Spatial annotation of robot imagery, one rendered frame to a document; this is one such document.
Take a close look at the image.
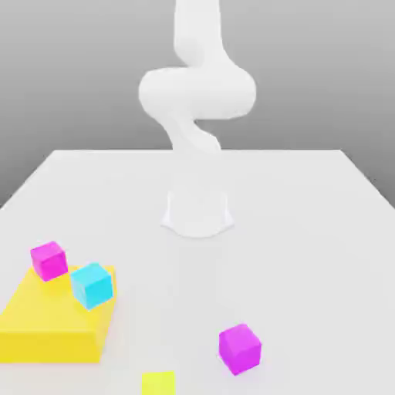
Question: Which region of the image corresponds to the small cyan cube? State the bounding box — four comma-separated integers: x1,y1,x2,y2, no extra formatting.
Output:
69,262,114,312

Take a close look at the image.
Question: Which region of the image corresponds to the small magenta cube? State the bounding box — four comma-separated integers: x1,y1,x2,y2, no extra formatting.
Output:
29,240,69,282
218,322,263,376

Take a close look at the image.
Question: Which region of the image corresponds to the small yellow cube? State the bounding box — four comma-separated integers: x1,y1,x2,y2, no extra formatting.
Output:
141,370,176,395

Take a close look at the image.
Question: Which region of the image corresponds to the large yellow box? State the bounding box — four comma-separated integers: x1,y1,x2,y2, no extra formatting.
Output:
0,264,117,364

